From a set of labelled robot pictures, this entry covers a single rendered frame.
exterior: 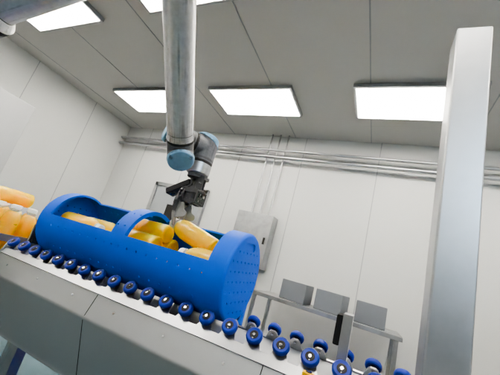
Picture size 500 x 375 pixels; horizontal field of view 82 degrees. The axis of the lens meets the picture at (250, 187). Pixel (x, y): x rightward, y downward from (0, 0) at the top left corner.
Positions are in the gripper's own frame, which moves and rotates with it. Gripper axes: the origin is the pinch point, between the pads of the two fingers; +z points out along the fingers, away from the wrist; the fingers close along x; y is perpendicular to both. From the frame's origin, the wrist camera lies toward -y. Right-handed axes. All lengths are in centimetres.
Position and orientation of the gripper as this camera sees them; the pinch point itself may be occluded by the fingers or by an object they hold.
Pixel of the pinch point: (175, 222)
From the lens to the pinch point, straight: 114.0
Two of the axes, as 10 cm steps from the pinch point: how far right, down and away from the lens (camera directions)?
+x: 3.4, 3.4, 8.8
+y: 9.0, 1.5, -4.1
